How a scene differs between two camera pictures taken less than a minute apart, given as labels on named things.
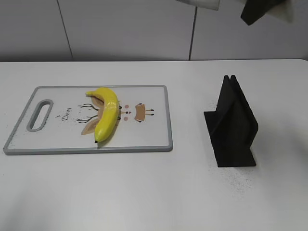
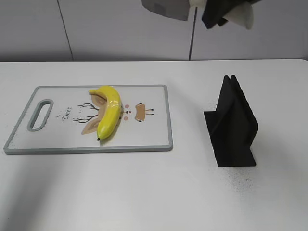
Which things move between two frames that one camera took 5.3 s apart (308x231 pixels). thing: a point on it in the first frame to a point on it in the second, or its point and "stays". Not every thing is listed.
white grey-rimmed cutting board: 64,119 stays
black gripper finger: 253,10 to 215,10
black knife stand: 232,127 stays
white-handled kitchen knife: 286,9 to 179,9
